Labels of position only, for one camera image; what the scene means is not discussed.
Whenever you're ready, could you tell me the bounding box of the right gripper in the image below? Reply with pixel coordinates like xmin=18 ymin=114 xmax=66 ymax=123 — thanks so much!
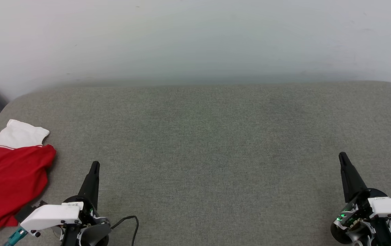
xmin=330 ymin=152 xmax=391 ymax=246

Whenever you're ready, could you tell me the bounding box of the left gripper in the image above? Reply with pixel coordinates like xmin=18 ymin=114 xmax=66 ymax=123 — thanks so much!
xmin=60 ymin=161 xmax=111 ymax=246

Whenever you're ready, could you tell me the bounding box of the red and white t-shirt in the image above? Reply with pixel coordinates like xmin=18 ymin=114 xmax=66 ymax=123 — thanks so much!
xmin=0 ymin=119 xmax=57 ymax=236

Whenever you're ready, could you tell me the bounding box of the thin black cable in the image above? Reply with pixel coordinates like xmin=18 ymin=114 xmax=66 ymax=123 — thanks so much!
xmin=110 ymin=215 xmax=140 ymax=246

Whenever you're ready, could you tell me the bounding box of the teal left camera connector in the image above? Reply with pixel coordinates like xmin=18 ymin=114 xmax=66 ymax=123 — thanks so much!
xmin=4 ymin=227 xmax=28 ymax=246

